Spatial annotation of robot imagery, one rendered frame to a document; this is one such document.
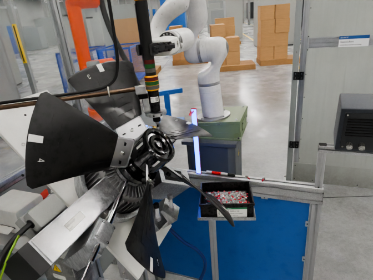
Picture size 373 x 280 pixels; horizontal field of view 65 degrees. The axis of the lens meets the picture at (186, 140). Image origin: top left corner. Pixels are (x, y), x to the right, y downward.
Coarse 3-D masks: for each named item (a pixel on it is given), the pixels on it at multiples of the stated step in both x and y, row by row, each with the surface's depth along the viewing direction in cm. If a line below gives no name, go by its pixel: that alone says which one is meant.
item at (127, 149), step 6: (120, 138) 83; (126, 138) 84; (120, 144) 84; (126, 144) 85; (132, 144) 86; (120, 150) 84; (126, 150) 86; (114, 156) 83; (120, 156) 85; (126, 156) 86; (114, 162) 84; (126, 162) 87
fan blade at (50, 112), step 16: (48, 96) 70; (48, 112) 69; (64, 112) 72; (80, 112) 74; (32, 128) 66; (48, 128) 69; (64, 128) 71; (80, 128) 74; (96, 128) 77; (32, 144) 66; (48, 144) 69; (64, 144) 71; (80, 144) 74; (96, 144) 77; (112, 144) 81; (32, 160) 66; (48, 160) 69; (64, 160) 72; (80, 160) 75; (96, 160) 79; (32, 176) 66; (48, 176) 70; (64, 176) 73
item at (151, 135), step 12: (144, 132) 86; (156, 132) 91; (144, 144) 84; (156, 144) 88; (168, 144) 92; (132, 156) 87; (144, 156) 85; (156, 156) 84; (168, 156) 88; (120, 168) 89; (132, 168) 90; (144, 168) 87; (156, 168) 88; (132, 180) 89
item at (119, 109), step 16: (112, 64) 100; (128, 64) 102; (80, 80) 95; (96, 80) 96; (128, 80) 99; (112, 96) 95; (128, 96) 96; (112, 112) 94; (128, 112) 94; (112, 128) 93
